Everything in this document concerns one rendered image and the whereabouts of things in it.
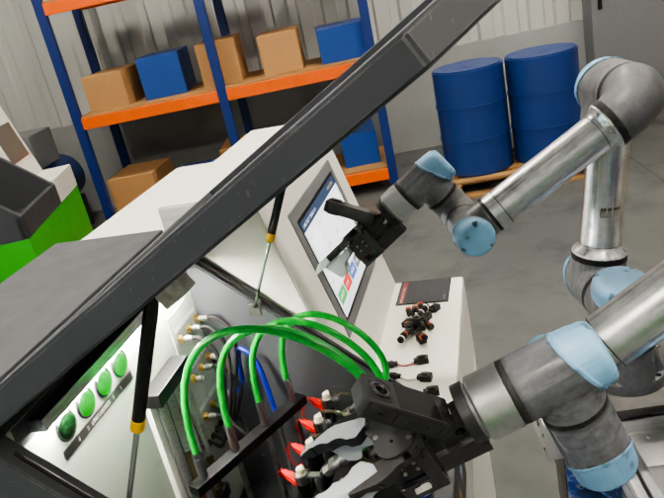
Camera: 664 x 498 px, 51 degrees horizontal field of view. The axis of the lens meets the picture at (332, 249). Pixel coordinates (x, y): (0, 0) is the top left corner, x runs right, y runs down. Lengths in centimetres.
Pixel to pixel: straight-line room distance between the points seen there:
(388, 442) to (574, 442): 20
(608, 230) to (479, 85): 432
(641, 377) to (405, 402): 86
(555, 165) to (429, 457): 72
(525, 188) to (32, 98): 737
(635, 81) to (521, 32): 634
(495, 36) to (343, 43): 196
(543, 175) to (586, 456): 65
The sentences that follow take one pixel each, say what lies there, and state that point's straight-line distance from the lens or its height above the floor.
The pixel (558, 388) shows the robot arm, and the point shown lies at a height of 151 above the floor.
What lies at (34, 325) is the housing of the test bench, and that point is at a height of 150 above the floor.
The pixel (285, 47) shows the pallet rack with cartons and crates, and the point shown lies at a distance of 638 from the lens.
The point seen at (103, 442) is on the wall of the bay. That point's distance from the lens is 130.
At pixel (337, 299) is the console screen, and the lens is 175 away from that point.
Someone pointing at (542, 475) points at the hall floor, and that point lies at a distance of 297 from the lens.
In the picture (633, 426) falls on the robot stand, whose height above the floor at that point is 96.
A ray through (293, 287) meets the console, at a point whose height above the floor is 132.
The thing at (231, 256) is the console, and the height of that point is 141.
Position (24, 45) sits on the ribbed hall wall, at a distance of 833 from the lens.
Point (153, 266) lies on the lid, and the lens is 77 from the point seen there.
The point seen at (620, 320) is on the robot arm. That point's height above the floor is 149.
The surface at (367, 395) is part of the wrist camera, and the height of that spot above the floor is 154.
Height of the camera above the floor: 195
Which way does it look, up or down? 21 degrees down
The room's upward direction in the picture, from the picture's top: 13 degrees counter-clockwise
